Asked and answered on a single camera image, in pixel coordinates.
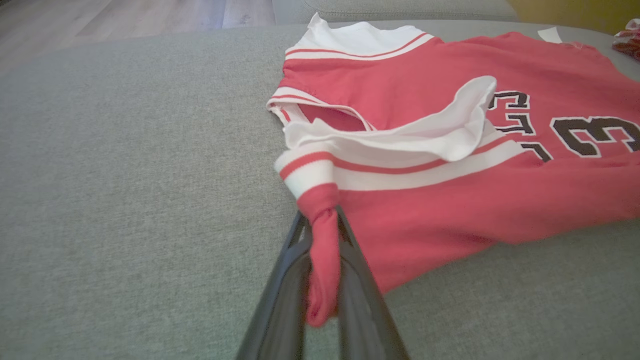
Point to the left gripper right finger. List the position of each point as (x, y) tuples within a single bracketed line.
[(362, 310)]

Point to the grey sofa seat cushion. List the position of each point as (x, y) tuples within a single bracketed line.
[(400, 9)]

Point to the yellow sofa backrest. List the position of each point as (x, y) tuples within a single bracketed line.
[(575, 12)]

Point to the red jersey number 23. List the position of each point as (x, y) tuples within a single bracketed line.
[(450, 210)]

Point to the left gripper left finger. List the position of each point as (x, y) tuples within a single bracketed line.
[(285, 300)]

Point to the red shorts white trim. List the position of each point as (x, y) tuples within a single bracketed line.
[(630, 45)]

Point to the yellow and grey sofa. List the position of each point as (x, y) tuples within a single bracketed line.
[(125, 200)]

